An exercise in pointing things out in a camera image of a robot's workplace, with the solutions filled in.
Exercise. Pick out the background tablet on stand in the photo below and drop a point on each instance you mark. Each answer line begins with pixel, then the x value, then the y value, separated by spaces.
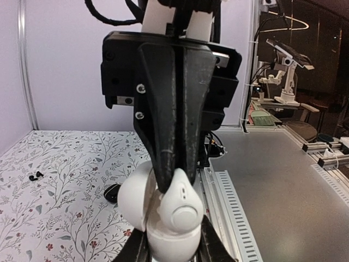
pixel 285 55

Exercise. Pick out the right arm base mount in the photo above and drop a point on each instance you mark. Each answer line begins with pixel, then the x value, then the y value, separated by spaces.
pixel 210 146

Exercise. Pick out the left aluminium frame post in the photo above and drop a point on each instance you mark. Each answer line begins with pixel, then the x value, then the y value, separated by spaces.
pixel 23 64

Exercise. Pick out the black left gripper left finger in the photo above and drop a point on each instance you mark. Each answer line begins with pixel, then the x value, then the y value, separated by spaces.
pixel 136 248

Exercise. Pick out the black wireless earbud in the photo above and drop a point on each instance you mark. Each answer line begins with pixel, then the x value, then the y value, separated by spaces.
pixel 32 178
pixel 39 174

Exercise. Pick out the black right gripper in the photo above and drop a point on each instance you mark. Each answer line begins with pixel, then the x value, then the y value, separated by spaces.
pixel 171 84

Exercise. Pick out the aluminium frame post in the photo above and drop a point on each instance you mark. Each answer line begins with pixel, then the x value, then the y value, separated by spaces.
pixel 254 16
pixel 23 64

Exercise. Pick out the right aluminium frame post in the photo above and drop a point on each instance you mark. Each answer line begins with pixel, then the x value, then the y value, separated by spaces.
pixel 254 16

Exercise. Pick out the white earbud charging case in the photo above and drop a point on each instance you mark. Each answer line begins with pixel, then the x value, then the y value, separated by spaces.
pixel 170 221

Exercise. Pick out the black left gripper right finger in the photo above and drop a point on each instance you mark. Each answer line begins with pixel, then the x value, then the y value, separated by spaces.
pixel 211 248

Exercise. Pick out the floral patterned table mat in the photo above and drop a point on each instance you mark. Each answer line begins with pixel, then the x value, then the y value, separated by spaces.
pixel 63 216

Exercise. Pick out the front aluminium rail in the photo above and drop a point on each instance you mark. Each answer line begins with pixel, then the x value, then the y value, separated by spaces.
pixel 271 201

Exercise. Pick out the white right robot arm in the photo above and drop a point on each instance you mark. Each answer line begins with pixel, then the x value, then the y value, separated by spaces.
pixel 189 20

